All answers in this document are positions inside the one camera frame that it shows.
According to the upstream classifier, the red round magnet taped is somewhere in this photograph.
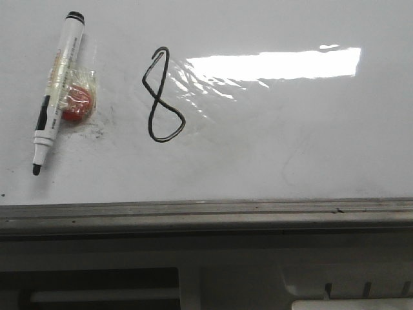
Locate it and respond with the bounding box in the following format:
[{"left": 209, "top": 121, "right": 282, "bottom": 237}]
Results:
[{"left": 62, "top": 84, "right": 93, "bottom": 121}]

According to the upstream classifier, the white whiteboard marker pen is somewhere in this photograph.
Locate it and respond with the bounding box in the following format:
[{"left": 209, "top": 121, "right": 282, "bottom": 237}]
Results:
[{"left": 32, "top": 11, "right": 85, "bottom": 176}]

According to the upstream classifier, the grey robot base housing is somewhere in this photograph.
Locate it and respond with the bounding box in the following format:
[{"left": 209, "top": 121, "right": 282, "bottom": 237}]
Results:
[{"left": 1, "top": 233, "right": 412, "bottom": 309}]

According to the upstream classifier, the white whiteboard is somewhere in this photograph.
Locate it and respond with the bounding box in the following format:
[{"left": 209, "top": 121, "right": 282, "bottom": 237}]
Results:
[{"left": 1, "top": 1, "right": 412, "bottom": 205}]

